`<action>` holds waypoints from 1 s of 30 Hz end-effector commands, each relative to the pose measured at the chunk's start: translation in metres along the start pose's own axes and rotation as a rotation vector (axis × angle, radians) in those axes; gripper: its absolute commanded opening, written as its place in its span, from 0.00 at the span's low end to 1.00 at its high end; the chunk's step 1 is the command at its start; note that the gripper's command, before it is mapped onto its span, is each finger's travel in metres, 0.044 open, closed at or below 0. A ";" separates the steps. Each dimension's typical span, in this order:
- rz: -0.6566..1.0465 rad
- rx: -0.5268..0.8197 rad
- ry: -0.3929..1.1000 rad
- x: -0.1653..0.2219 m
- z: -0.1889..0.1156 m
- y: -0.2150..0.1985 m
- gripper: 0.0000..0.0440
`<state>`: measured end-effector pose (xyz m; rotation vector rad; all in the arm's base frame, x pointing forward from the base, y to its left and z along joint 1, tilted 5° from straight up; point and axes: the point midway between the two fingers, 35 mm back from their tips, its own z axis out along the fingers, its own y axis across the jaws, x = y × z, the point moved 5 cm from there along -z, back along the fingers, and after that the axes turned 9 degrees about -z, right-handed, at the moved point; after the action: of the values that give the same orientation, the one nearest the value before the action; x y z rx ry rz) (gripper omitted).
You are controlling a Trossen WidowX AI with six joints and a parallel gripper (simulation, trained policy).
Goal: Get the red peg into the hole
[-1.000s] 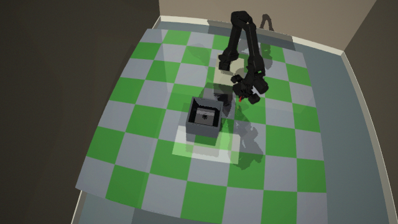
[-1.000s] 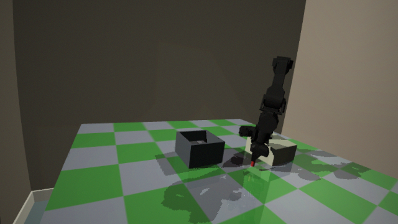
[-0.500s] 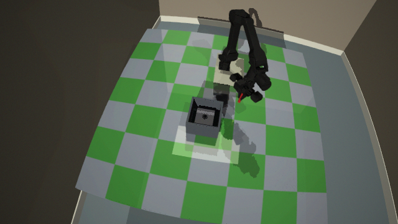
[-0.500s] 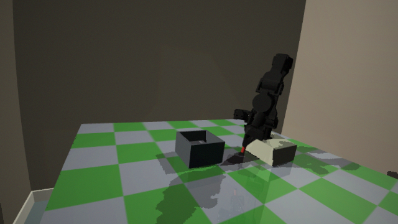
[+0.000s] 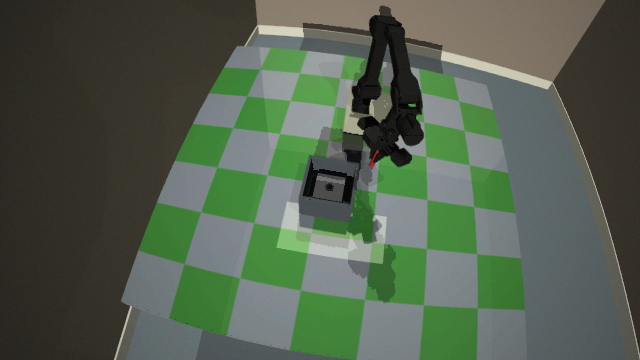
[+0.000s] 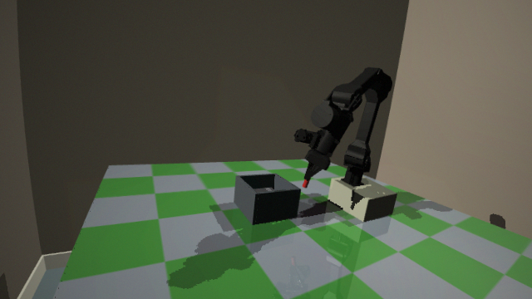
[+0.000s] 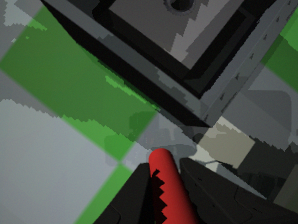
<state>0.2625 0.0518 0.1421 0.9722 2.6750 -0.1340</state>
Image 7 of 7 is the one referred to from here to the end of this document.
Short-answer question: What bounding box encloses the red peg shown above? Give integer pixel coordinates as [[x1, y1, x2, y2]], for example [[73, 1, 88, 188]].
[[148, 148, 201, 224]]

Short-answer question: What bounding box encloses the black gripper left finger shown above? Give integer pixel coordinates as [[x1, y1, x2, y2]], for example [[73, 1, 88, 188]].
[[93, 163, 154, 224]]

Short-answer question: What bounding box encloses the grey square plate with hole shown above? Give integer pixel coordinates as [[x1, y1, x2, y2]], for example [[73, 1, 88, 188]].
[[109, 0, 243, 80]]

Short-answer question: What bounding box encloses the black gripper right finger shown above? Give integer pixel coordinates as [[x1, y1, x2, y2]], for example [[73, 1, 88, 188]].
[[180, 157, 298, 224]]

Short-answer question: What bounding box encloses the black open box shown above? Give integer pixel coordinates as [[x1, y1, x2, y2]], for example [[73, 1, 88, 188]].
[[41, 0, 298, 128]]

